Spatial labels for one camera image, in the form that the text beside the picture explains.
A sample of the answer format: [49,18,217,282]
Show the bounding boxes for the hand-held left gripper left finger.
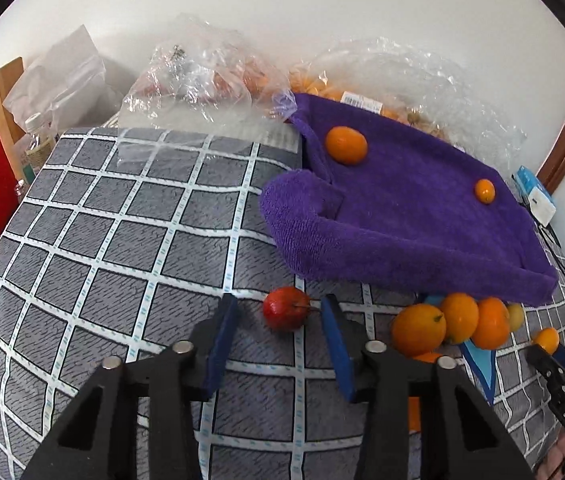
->
[20,294,241,480]

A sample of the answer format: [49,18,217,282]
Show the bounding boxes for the small orange mandarin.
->
[407,351,444,433]
[533,327,561,356]

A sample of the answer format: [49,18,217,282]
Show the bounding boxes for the clear plastic bottle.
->
[21,114,58,181]

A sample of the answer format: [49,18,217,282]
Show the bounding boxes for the small red fruit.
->
[262,286,312,332]

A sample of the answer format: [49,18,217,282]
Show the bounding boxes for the clear bag of red fruit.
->
[118,14,296,133]

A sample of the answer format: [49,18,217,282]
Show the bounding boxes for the white and blue box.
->
[513,165,557,227]

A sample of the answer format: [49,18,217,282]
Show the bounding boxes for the small yellow-green fruit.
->
[505,303,525,333]

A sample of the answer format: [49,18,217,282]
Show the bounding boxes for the small orange kumquat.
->
[475,178,496,205]

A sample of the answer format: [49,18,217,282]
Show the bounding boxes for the black cables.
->
[537,225,565,281]

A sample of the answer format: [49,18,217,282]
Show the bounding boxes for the large orange mandarin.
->
[391,303,447,358]

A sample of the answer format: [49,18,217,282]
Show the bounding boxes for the white plastic bag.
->
[2,25,138,133]

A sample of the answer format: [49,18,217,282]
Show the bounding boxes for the grey checkered bed sheet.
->
[0,127,565,480]

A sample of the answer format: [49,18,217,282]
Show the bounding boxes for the purple towel-covered tray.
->
[260,92,559,307]

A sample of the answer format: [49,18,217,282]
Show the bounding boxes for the person's right hand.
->
[535,435,565,480]

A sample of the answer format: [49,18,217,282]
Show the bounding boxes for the clear bag of oranges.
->
[282,37,528,171]

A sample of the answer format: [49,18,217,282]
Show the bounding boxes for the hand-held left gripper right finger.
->
[321,294,536,480]

